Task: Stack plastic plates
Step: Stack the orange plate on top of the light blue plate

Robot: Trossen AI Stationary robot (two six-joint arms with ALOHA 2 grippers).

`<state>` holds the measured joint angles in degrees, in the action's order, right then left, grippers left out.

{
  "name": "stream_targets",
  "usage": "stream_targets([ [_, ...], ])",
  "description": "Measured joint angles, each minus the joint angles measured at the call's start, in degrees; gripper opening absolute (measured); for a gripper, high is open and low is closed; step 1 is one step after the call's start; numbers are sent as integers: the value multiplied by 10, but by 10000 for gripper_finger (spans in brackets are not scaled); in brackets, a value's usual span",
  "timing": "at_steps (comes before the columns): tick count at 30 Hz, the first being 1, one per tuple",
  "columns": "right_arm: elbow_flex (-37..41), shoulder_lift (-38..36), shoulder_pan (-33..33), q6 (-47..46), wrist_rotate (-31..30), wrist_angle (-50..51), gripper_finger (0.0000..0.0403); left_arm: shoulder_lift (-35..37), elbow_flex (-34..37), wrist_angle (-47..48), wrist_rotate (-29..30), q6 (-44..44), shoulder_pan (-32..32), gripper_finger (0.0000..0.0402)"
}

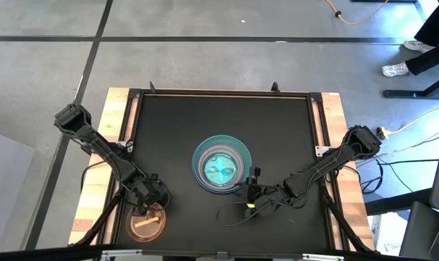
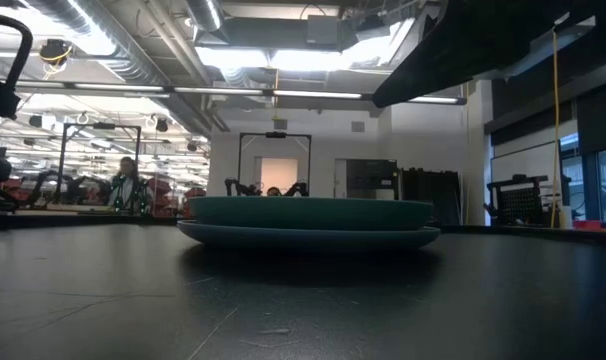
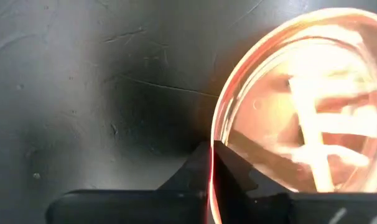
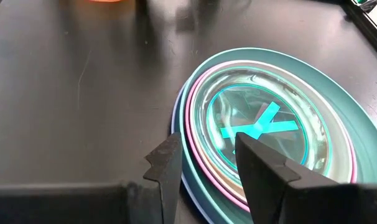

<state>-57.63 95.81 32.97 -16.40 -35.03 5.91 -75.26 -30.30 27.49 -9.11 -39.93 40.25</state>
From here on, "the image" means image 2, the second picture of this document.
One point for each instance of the black background robot arm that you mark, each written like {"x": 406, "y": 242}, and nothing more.
{"x": 298, "y": 189}
{"x": 240, "y": 189}

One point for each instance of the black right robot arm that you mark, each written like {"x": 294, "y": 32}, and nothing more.
{"x": 473, "y": 45}

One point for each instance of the person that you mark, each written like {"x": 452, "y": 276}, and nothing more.
{"x": 127, "y": 187}
{"x": 274, "y": 191}

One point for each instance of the teal green plastic plate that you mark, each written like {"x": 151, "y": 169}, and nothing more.
{"x": 310, "y": 214}

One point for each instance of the blue plastic plate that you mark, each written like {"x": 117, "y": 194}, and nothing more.
{"x": 308, "y": 238}

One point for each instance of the dark shelf cabinet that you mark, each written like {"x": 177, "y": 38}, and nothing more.
{"x": 372, "y": 177}

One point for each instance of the long ceiling light strip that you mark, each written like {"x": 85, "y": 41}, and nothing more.
{"x": 218, "y": 90}

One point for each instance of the black folding screen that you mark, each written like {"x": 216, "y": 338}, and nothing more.
{"x": 430, "y": 195}

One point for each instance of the black perforated cart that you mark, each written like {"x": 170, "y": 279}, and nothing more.
{"x": 520, "y": 202}

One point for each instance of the red box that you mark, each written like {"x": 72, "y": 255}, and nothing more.
{"x": 588, "y": 224}

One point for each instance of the black metal station frame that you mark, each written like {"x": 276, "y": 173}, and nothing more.
{"x": 63, "y": 160}
{"x": 240, "y": 160}

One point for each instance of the silver ceiling air duct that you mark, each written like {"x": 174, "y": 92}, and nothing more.
{"x": 133, "y": 60}

